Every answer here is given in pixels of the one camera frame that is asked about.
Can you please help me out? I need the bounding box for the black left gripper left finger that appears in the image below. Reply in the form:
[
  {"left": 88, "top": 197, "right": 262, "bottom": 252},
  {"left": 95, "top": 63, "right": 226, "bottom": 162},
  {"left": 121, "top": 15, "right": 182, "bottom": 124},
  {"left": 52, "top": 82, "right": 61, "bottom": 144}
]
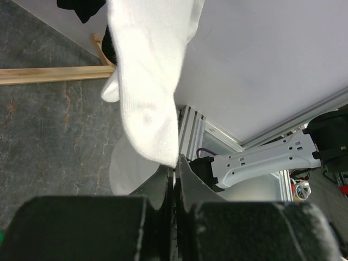
[{"left": 1, "top": 166, "right": 173, "bottom": 260}]

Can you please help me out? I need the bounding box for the wooden hanger rack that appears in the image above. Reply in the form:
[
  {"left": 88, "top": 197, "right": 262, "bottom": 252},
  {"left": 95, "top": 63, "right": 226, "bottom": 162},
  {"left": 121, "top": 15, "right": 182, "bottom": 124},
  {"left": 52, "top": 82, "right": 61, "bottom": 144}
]
[{"left": 1, "top": 34, "right": 116, "bottom": 86}]

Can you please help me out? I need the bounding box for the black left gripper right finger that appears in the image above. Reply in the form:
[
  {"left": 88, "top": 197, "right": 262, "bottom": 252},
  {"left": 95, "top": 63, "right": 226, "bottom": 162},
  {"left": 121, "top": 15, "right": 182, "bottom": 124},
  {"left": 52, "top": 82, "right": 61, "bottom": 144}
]
[{"left": 175, "top": 155, "right": 341, "bottom": 260}]

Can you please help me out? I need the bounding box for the black white-striped sock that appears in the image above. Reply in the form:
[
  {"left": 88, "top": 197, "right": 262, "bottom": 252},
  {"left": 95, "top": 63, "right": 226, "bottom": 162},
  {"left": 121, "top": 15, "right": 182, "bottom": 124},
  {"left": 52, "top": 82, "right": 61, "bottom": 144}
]
[
  {"left": 57, "top": 0, "right": 106, "bottom": 23},
  {"left": 102, "top": 26, "right": 117, "bottom": 65}
]

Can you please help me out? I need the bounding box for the white black-striped sock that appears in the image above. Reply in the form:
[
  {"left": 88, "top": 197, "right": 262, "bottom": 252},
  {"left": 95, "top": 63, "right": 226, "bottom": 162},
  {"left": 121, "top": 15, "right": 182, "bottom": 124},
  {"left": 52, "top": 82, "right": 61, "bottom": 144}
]
[
  {"left": 107, "top": 1, "right": 204, "bottom": 167},
  {"left": 101, "top": 69, "right": 120, "bottom": 103}
]

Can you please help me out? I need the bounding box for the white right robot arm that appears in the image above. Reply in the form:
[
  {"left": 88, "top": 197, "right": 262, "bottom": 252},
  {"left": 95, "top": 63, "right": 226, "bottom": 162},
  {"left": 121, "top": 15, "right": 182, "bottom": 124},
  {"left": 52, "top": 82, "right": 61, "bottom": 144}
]
[{"left": 189, "top": 109, "right": 347, "bottom": 192}]

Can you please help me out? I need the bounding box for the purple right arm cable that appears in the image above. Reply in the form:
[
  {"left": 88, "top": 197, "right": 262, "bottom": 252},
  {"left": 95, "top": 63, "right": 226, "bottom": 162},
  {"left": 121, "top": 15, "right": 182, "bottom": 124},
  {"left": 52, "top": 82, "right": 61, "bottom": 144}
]
[{"left": 195, "top": 147, "right": 217, "bottom": 158}]

